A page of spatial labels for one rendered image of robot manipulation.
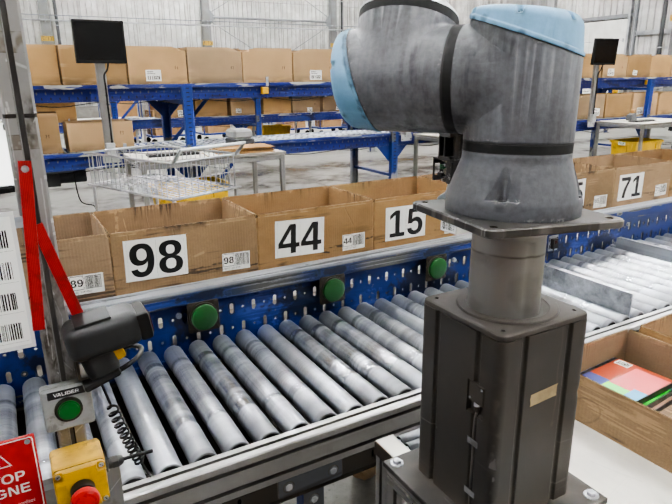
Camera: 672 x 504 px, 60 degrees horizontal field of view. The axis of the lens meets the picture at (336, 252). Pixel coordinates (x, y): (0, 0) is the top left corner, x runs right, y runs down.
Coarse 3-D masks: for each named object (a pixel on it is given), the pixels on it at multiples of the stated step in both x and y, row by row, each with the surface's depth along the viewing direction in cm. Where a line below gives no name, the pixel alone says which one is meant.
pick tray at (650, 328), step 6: (660, 318) 139; (666, 318) 140; (642, 324) 135; (648, 324) 136; (654, 324) 138; (660, 324) 139; (666, 324) 141; (642, 330) 134; (648, 330) 133; (654, 330) 132; (660, 330) 140; (666, 330) 142; (654, 336) 132; (660, 336) 131; (666, 336) 129
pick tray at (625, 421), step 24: (624, 336) 133; (648, 336) 129; (600, 360) 130; (624, 360) 135; (648, 360) 130; (600, 384) 109; (576, 408) 115; (600, 408) 110; (624, 408) 105; (648, 408) 101; (600, 432) 111; (624, 432) 106; (648, 432) 102; (648, 456) 103
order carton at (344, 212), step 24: (288, 192) 196; (312, 192) 200; (336, 192) 198; (264, 216) 162; (288, 216) 165; (312, 216) 169; (336, 216) 173; (360, 216) 178; (264, 240) 163; (336, 240) 175; (264, 264) 165; (288, 264) 169
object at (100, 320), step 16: (128, 304) 86; (80, 320) 82; (96, 320) 81; (112, 320) 82; (128, 320) 82; (144, 320) 84; (64, 336) 80; (80, 336) 80; (96, 336) 80; (112, 336) 82; (128, 336) 83; (144, 336) 84; (80, 352) 80; (96, 352) 81; (112, 352) 84; (96, 368) 83; (112, 368) 84; (96, 384) 83
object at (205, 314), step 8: (208, 304) 152; (200, 312) 151; (208, 312) 152; (216, 312) 153; (192, 320) 150; (200, 320) 151; (208, 320) 152; (216, 320) 154; (200, 328) 152; (208, 328) 153
